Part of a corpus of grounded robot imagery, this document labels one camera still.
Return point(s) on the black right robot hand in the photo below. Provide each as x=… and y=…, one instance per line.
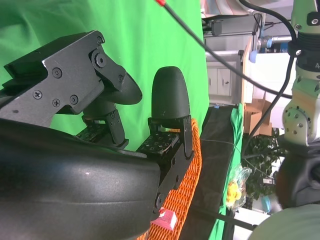
x=75, y=187

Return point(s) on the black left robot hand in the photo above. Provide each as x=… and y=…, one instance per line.
x=297, y=180

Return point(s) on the pink cake with cherry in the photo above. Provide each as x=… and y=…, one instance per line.
x=165, y=220

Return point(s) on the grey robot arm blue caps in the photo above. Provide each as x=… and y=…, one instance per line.
x=268, y=203

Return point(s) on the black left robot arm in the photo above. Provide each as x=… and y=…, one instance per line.
x=305, y=87

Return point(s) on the orange wicker basket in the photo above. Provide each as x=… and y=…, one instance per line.
x=187, y=185

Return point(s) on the green leafy potted plant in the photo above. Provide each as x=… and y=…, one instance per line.
x=262, y=160

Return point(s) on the plastic bag of yellow toys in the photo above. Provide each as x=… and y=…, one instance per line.
x=236, y=190

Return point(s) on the green cloth with cartoon print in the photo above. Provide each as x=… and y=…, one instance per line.
x=235, y=140

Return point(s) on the black boom pole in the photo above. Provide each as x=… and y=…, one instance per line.
x=225, y=217

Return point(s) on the black backdrop cloth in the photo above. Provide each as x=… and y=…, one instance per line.
x=215, y=162

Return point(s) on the white drawer cabinet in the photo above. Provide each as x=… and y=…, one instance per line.
x=221, y=80

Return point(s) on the green tablecloth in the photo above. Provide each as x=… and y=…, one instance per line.
x=150, y=37

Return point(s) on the person in striped shirt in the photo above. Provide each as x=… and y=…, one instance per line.
x=225, y=6

